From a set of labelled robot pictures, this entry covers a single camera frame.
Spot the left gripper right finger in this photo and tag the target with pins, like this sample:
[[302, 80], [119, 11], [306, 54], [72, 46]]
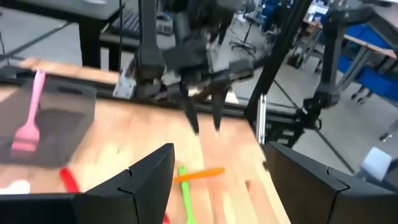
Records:
[[326, 205]]

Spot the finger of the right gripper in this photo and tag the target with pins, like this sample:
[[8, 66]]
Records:
[[190, 102], [220, 99]]

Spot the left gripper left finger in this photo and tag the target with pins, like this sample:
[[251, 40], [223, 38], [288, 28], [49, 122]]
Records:
[[93, 208]]

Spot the red silicone spoon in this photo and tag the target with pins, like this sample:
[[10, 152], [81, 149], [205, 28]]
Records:
[[70, 182]]

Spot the orange silicone spoon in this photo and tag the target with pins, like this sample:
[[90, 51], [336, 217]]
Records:
[[202, 174]]

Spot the green silicone spatula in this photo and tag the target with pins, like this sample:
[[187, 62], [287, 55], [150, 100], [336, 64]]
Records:
[[186, 199]]

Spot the pink silicone spatula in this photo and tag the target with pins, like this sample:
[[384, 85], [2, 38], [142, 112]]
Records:
[[29, 130]]

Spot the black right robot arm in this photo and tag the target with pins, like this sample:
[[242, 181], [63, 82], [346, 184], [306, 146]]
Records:
[[150, 62]]

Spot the background black robot arm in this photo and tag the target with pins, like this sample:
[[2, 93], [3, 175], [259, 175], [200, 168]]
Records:
[[332, 62]]

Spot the black office chair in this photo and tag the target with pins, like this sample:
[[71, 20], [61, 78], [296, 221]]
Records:
[[245, 34]]

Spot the pale blue box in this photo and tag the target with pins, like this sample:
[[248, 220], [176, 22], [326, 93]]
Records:
[[376, 163]]

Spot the grey translucent plastic bin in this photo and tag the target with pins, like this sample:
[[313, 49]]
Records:
[[68, 124]]

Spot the blue workbench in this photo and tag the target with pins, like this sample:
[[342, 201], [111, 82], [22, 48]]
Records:
[[373, 77]]

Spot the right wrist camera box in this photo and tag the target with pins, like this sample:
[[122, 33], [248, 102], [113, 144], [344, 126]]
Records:
[[186, 56]]

